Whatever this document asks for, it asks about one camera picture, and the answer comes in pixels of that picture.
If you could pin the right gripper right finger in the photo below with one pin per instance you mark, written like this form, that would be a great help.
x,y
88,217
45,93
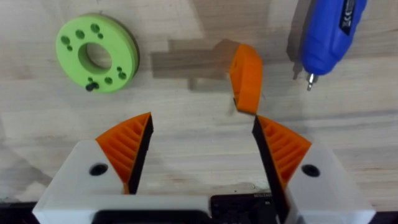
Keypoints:
x,y
289,155

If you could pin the orange ribbed wedge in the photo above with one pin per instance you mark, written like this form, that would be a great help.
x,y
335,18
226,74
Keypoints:
x,y
246,79

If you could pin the green disc with holes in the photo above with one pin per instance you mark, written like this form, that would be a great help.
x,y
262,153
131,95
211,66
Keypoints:
x,y
97,53

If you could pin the blue electric screwdriver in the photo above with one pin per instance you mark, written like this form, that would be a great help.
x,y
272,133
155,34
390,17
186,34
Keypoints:
x,y
329,34

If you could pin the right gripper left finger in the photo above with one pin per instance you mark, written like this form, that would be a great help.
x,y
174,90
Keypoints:
x,y
118,155

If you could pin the small black screw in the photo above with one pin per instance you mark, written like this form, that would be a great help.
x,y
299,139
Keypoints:
x,y
91,86

